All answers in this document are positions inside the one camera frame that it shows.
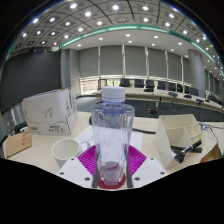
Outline white paper carton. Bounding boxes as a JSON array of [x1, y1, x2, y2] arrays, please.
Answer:
[[20, 87, 79, 136]]

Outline flat brown cardboard box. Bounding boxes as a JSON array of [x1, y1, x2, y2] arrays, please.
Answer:
[[3, 130, 33, 159]]

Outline white ceramic mug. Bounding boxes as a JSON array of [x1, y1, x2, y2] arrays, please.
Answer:
[[51, 137, 91, 168]]

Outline black marker pen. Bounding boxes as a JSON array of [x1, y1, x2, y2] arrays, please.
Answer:
[[174, 139, 203, 164], [170, 145, 203, 154]]

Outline clear plastic bottle white cap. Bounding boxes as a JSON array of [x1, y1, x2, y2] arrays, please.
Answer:
[[90, 86, 136, 187]]

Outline white desk organizer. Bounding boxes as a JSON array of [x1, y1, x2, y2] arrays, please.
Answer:
[[153, 113, 205, 169]]

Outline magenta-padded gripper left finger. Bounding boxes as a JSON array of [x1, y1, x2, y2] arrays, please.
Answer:
[[56, 144, 100, 189]]

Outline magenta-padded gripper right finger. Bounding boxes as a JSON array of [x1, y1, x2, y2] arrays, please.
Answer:
[[124, 144, 169, 189]]

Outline long curved conference desk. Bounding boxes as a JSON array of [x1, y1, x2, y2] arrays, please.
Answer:
[[96, 87, 224, 123]]

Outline group of ceiling lights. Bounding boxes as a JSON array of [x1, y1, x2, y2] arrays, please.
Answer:
[[19, 1, 214, 54]]

